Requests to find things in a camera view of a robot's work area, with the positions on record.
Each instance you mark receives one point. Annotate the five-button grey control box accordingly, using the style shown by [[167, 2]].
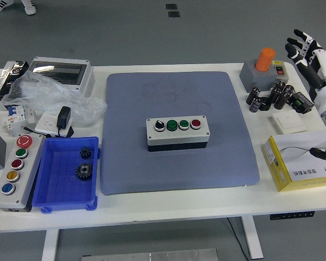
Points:
[[17, 174]]

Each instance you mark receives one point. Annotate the white circuit breaker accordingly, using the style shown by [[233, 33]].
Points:
[[15, 118]]

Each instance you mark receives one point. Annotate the small black gear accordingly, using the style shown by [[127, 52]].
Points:
[[85, 153]]

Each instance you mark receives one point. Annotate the large black gear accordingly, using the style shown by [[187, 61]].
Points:
[[84, 171]]

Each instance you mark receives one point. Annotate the clear plastic bag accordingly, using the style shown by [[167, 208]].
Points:
[[49, 95]]

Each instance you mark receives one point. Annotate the orange cylinder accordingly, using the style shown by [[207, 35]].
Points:
[[264, 59]]

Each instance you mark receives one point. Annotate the white box glossy black top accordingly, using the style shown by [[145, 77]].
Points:
[[0, 81]]

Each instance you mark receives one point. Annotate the white distribution box clear lid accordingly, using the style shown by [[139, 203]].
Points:
[[78, 70]]

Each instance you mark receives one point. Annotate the white table leg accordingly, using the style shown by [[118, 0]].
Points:
[[50, 244], [252, 239]]

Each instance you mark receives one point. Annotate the grey-blue padded mat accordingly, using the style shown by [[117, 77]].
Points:
[[152, 174]]

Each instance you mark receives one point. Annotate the four-button grey control box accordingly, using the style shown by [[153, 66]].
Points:
[[176, 136]]

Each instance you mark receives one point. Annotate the person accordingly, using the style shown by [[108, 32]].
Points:
[[0, 6]]

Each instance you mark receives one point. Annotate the blue plastic bin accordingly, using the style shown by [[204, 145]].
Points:
[[59, 190]]

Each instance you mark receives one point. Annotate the white wall switch plate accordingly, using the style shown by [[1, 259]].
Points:
[[288, 123]]

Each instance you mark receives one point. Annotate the dark floor outlet cover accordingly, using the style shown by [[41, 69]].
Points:
[[174, 14], [171, 6]]

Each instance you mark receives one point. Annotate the black table control panel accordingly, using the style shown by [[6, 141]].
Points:
[[292, 215]]

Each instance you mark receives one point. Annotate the black power adapter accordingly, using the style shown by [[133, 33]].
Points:
[[63, 117]]

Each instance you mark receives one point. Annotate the white wall socket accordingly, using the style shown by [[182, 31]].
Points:
[[46, 123]]

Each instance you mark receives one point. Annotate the black module green terminal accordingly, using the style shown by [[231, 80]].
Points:
[[301, 102]]

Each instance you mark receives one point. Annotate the grey square base block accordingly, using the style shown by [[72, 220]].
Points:
[[256, 79]]

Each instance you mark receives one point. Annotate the yellow and white carton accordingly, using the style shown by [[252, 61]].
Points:
[[293, 160]]

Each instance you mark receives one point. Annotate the grey metal plate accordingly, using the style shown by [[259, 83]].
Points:
[[152, 255]]

